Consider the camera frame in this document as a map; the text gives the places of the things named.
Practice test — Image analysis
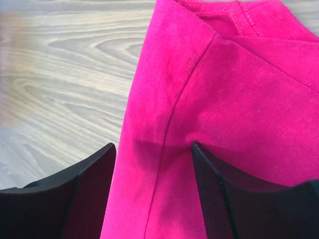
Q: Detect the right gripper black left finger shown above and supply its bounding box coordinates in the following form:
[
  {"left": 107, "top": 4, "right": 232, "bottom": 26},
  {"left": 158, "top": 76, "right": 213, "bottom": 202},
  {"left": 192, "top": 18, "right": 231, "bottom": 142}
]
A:
[{"left": 0, "top": 143, "right": 116, "bottom": 239}]

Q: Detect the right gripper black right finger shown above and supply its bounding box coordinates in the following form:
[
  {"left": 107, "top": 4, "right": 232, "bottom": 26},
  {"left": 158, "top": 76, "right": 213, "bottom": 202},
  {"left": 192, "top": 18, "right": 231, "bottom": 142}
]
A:
[{"left": 191, "top": 143, "right": 319, "bottom": 239}]

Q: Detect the red t shirt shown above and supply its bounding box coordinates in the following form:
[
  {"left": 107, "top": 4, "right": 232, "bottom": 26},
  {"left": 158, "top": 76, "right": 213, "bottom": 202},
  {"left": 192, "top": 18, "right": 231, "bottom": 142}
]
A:
[{"left": 101, "top": 0, "right": 319, "bottom": 239}]

